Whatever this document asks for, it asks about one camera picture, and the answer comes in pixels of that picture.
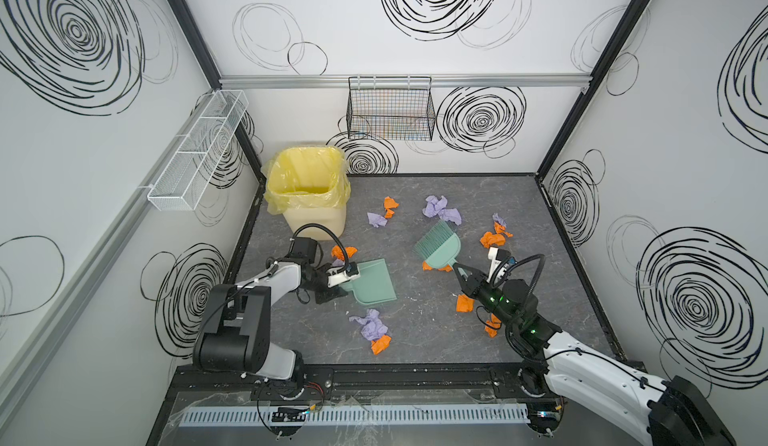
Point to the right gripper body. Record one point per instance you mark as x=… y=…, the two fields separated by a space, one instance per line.
x=480 y=284

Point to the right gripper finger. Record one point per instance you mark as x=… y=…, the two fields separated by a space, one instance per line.
x=466 y=282
x=478 y=273

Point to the green hand brush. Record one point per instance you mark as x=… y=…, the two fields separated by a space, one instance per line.
x=439 y=247

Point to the green plastic dustpan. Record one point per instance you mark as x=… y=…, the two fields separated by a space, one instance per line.
x=373 y=285

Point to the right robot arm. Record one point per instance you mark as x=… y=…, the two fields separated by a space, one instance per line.
x=652 y=410

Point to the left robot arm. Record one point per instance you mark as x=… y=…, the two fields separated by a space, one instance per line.
x=235 y=329

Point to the orange scrap lower middle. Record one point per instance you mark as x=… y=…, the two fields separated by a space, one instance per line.
x=464 y=304

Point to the orange scrap lower right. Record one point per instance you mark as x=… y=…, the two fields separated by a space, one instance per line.
x=492 y=326

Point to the orange scrap by dustpan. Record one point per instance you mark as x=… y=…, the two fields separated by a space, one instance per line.
x=340 y=254

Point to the orange scrap centre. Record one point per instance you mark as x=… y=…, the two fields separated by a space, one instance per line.
x=427 y=267

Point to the purple scrap far right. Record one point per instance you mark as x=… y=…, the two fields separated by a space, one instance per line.
x=499 y=220

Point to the purple scrap front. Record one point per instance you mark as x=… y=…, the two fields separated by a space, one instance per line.
x=372 y=327

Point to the purple scrap pair back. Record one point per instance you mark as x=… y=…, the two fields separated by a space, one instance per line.
x=438 y=207

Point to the orange scrap front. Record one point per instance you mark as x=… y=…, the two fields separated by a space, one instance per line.
x=381 y=344

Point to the orange scrap near back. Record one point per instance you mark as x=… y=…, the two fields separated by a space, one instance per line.
x=390 y=205

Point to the yellow bin liner bag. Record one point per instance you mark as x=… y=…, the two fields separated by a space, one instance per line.
x=306 y=177

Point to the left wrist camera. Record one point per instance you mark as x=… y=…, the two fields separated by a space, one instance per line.
x=337 y=275

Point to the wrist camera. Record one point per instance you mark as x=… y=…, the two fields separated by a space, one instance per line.
x=500 y=260
x=337 y=275

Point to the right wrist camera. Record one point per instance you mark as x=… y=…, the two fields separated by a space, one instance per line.
x=500 y=260

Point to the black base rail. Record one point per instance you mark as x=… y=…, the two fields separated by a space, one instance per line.
x=510 y=380

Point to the white slotted cable duct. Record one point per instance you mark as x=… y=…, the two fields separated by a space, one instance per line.
x=355 y=415

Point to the white wire shelf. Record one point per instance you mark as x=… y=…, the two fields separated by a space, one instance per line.
x=190 y=170

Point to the black wire basket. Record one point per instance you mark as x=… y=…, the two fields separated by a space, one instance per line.
x=391 y=108

